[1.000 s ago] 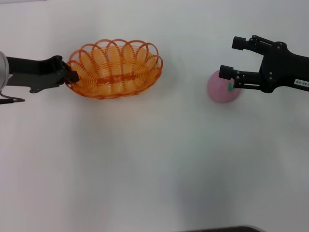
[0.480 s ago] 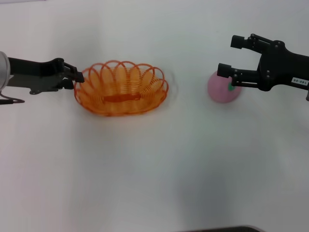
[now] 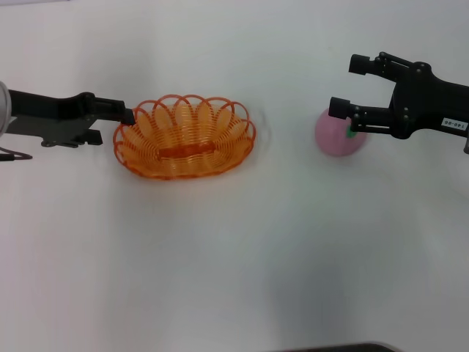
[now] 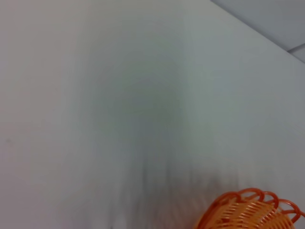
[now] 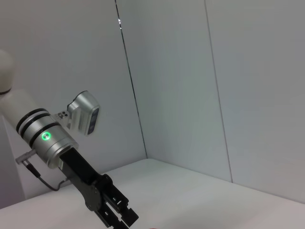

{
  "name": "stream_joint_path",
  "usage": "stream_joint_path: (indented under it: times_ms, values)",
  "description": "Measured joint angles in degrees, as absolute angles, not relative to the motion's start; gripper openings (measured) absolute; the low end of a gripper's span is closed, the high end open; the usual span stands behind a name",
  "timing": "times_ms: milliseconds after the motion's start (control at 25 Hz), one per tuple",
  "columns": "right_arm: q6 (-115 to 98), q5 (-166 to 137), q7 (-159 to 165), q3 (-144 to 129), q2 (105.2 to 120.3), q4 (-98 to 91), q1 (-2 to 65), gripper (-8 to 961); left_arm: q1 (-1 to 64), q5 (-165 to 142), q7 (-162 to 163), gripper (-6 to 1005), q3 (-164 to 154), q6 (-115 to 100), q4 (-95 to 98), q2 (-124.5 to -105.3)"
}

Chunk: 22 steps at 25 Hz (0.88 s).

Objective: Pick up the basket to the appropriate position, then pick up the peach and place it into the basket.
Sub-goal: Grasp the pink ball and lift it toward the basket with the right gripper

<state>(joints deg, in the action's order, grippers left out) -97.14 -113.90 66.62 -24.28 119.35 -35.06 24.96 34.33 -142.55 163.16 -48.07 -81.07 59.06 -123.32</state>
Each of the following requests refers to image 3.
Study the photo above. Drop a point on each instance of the pink toy peach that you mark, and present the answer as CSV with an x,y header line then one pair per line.
x,y
333,135

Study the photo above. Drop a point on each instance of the black robot torso edge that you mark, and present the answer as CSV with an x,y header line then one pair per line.
x,y
340,348

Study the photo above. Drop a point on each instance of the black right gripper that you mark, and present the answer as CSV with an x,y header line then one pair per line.
x,y
421,102

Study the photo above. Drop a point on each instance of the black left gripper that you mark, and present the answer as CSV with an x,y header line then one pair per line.
x,y
55,113

